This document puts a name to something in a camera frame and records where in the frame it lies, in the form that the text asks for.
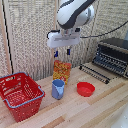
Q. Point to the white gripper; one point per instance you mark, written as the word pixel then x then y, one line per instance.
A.
pixel 63 39

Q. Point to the blue plastic cup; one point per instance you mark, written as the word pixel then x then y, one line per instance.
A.
pixel 57 90

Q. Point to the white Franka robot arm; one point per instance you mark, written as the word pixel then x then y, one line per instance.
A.
pixel 74 13

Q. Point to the orange yellow food box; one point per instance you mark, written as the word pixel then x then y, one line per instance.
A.
pixel 62 71

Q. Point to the beige folding screen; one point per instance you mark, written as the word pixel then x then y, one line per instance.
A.
pixel 26 36

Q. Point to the red plastic bowl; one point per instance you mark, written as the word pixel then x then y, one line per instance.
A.
pixel 85 89

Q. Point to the black toaster oven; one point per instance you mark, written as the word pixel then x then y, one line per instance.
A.
pixel 113 56

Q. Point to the red plastic shopping basket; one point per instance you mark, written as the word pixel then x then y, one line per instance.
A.
pixel 20 95

